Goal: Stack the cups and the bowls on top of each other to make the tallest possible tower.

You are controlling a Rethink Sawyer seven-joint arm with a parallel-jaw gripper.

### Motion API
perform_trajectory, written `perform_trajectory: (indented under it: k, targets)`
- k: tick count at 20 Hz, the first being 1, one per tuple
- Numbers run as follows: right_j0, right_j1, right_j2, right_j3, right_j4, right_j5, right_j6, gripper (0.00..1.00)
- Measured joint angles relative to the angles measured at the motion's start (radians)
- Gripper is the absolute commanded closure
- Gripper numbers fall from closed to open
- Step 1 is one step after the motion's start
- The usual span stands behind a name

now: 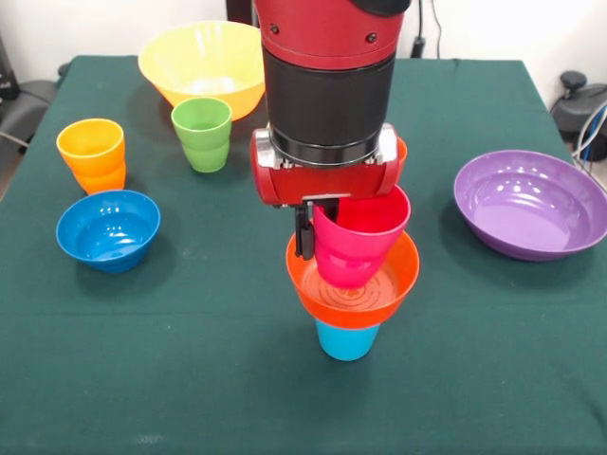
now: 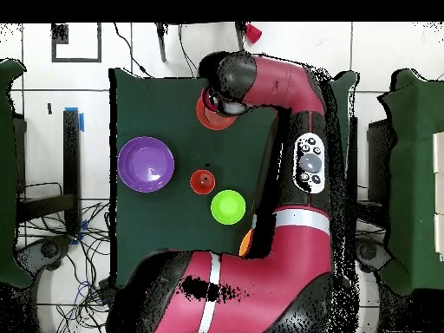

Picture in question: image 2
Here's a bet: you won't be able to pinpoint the red cup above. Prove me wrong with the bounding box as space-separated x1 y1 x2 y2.
245 23 264 45

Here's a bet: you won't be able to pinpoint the orange bowl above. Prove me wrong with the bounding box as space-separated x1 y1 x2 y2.
195 95 238 132

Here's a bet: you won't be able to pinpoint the white boxes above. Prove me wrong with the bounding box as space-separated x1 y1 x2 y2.
431 131 444 261

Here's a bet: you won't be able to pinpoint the short black beam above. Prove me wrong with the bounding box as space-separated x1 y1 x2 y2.
16 193 75 223

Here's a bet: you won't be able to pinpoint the green bowl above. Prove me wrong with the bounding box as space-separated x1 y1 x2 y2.
210 189 247 225

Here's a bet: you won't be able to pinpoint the thin black bar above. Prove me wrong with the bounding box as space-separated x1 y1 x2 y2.
348 115 359 240

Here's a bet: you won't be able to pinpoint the orange cup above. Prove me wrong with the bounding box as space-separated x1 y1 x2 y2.
189 168 217 196

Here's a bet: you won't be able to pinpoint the black stand leg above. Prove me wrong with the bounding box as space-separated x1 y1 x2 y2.
155 23 168 63
234 22 248 53

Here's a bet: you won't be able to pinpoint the black square frame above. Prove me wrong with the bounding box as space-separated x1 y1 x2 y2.
50 23 102 63

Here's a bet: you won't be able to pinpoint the green cloth side table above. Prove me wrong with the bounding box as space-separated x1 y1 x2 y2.
377 69 444 296
0 58 32 289

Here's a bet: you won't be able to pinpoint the gray black machine base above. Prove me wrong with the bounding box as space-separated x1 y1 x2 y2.
15 234 74 275
355 237 393 275

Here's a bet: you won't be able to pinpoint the thin black cable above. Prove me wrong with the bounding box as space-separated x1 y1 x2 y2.
113 23 152 78
178 23 199 77

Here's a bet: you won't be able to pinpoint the dark green tablecloth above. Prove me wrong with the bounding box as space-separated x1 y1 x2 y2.
108 67 360 290

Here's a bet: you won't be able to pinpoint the purple bowl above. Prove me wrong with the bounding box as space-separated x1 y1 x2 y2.
116 135 176 194

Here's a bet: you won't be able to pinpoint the large yellow bowl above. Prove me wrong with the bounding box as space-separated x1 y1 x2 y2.
238 228 255 258

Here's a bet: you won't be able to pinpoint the long black beam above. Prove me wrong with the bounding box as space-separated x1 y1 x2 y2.
62 108 82 235

